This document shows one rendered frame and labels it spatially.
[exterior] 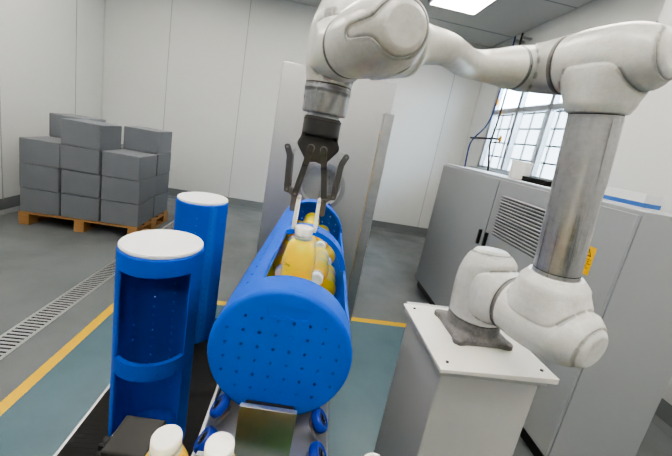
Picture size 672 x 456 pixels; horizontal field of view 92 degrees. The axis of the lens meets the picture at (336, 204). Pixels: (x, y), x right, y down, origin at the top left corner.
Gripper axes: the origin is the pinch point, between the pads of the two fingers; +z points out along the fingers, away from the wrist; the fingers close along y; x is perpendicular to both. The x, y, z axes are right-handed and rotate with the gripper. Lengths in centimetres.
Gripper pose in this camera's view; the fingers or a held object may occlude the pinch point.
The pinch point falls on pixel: (306, 214)
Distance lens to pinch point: 69.2
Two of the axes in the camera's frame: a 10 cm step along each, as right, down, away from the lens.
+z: -1.8, 9.6, 2.1
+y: -9.8, -1.8, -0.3
